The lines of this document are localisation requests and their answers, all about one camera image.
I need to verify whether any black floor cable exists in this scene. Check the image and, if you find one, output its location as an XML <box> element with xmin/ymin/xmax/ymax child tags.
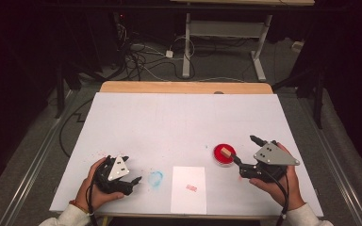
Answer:
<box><xmin>58</xmin><ymin>98</ymin><xmax>94</xmax><ymax>158</ymax></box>

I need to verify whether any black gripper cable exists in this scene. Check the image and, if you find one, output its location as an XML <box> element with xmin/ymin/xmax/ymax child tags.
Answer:
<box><xmin>87</xmin><ymin>158</ymin><xmax>100</xmax><ymax>226</ymax></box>
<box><xmin>263</xmin><ymin>170</ymin><xmax>291</xmax><ymax>226</ymax></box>

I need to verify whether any tangle of black cables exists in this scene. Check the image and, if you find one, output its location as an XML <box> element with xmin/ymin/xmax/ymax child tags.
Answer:
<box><xmin>116</xmin><ymin>22</ymin><xmax>197</xmax><ymax>82</ymax></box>

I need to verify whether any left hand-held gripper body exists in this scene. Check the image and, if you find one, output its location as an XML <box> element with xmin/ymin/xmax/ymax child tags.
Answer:
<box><xmin>93</xmin><ymin>154</ymin><xmax>135</xmax><ymax>196</ymax></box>

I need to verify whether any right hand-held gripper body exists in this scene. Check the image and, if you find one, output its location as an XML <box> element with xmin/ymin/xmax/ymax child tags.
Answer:
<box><xmin>239</xmin><ymin>139</ymin><xmax>301</xmax><ymax>184</ymax></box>

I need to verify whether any wooden table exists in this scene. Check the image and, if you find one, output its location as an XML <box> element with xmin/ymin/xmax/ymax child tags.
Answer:
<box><xmin>98</xmin><ymin>80</ymin><xmax>281</xmax><ymax>220</ymax></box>

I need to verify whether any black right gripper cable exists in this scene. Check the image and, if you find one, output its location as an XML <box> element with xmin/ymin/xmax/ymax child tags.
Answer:
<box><xmin>263</xmin><ymin>170</ymin><xmax>291</xmax><ymax>226</ymax></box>

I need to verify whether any black stand leg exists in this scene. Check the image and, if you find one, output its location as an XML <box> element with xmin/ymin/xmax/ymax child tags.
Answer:
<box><xmin>272</xmin><ymin>62</ymin><xmax>327</xmax><ymax>130</ymax></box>

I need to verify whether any person's left hand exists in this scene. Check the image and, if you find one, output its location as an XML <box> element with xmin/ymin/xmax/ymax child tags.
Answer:
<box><xmin>74</xmin><ymin>156</ymin><xmax>126</xmax><ymax>212</ymax></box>

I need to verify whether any person's right hand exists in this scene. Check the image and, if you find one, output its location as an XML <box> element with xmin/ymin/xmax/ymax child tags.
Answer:
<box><xmin>249</xmin><ymin>142</ymin><xmax>306</xmax><ymax>212</ymax></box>

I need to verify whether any round red ink pad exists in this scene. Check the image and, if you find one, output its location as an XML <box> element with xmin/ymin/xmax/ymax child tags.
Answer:
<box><xmin>213</xmin><ymin>143</ymin><xmax>237</xmax><ymax>168</ymax></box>

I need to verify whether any large white board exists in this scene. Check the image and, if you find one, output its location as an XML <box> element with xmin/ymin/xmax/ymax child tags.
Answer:
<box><xmin>49</xmin><ymin>91</ymin><xmax>324</xmax><ymax>218</ymax></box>

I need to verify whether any white paper sheet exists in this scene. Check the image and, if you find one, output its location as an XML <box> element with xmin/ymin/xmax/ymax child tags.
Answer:
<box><xmin>170</xmin><ymin>166</ymin><xmax>208</xmax><ymax>216</ymax></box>

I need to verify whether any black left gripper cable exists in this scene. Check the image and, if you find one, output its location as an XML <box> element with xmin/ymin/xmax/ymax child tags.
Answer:
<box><xmin>87</xmin><ymin>158</ymin><xmax>100</xmax><ymax>226</ymax></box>

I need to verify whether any small white box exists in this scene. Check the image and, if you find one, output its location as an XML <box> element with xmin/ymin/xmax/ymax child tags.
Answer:
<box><xmin>290</xmin><ymin>40</ymin><xmax>305</xmax><ymax>53</ymax></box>

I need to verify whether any metal floor rail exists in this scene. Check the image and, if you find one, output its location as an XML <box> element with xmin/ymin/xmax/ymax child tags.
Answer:
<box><xmin>0</xmin><ymin>89</ymin><xmax>78</xmax><ymax>226</ymax></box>
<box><xmin>296</xmin><ymin>93</ymin><xmax>362</xmax><ymax>226</ymax></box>

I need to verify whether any white floor cable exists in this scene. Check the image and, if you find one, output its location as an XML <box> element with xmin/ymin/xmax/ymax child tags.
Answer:
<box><xmin>136</xmin><ymin>64</ymin><xmax>246</xmax><ymax>84</ymax></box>

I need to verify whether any white-framed desk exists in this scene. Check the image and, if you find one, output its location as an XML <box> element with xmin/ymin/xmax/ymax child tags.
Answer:
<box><xmin>169</xmin><ymin>0</ymin><xmax>316</xmax><ymax>83</ymax></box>

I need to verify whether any orange bracelet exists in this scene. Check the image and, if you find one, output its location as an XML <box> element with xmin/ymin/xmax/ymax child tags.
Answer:
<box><xmin>69</xmin><ymin>200</ymin><xmax>91</xmax><ymax>216</ymax></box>

